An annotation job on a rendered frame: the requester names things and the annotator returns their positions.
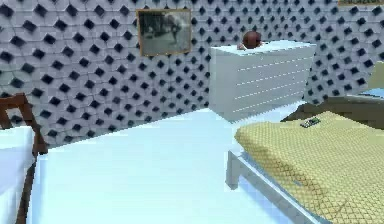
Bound white chest of drawers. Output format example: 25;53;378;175
208;40;317;123

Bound brown round ball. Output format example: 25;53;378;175
242;30;263;50

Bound small dark remote control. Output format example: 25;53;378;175
299;117;322;129

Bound white bed with yellow cover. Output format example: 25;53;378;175
225;87;384;224

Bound pale yellow pillow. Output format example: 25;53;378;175
367;61;384;90

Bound gold framed wall picture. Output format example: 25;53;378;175
136;8;193;58

